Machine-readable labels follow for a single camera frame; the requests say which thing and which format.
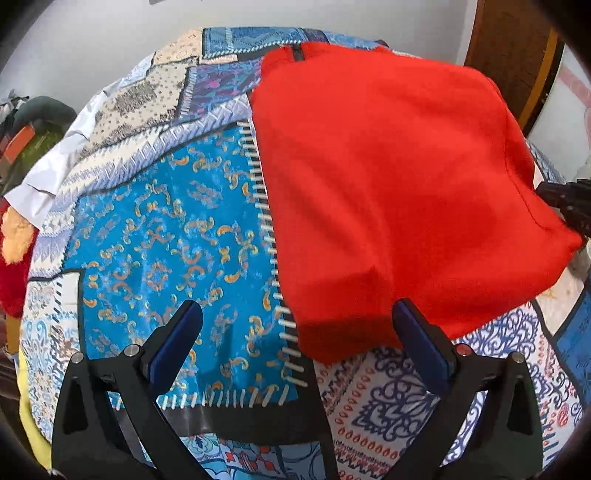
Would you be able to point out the yellow fuzzy blanket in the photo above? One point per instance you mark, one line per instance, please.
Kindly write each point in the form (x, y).
(32, 429)

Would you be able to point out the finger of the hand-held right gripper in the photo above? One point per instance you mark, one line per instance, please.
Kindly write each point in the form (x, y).
(568, 198)

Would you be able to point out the peach fuzzy plush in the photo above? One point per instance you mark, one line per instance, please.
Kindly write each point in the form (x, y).
(16, 235)

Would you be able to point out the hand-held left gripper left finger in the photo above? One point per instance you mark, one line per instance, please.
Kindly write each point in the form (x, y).
(173, 344)

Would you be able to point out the red fuzzy plush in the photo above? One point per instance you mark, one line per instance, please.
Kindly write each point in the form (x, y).
(14, 286)

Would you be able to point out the red jacket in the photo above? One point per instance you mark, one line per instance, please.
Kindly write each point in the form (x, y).
(392, 184)

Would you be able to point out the white cloth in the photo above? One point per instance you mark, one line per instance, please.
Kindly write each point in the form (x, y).
(46, 175)

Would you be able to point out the patterned blue white bedspread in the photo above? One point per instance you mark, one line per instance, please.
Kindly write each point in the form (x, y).
(161, 230)

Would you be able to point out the wooden door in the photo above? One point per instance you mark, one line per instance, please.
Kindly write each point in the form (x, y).
(508, 60)

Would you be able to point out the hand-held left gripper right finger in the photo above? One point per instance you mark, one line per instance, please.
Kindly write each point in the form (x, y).
(422, 346)

